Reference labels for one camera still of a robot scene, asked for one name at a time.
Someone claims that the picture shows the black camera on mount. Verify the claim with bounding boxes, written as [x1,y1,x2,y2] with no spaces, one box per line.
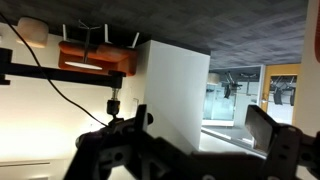
[99,112,155,134]

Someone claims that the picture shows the yellow door frame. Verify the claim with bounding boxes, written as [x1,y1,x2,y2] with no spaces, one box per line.
[260,63,303,126]

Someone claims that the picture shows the glass office partition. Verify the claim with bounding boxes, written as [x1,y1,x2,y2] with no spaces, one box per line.
[202,65,265,128]

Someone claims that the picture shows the black office chair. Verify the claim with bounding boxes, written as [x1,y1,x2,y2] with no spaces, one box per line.
[222,71,244,100]
[270,76,298,107]

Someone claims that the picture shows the small white round table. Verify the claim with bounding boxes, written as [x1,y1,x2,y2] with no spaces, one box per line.
[64,19,104,71]

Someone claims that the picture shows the black camera mount beam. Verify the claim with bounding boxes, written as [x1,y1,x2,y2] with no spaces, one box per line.
[0,47,127,90]

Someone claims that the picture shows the black camera cable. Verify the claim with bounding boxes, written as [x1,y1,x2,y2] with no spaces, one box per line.
[0,11,112,128]

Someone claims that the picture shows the black ball head mount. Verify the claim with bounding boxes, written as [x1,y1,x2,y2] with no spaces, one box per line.
[106,86,122,118]

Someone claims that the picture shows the beige round stool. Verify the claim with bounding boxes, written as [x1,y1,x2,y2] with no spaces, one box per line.
[16,17,50,49]
[206,72,221,85]

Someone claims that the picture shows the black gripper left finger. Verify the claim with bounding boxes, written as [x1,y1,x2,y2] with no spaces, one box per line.
[64,104,148,180]

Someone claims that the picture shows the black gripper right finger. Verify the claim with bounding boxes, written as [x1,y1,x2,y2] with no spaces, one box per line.
[244,104,320,180]

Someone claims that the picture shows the orange armchair with white legs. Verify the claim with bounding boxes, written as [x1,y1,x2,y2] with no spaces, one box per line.
[57,23,141,78]

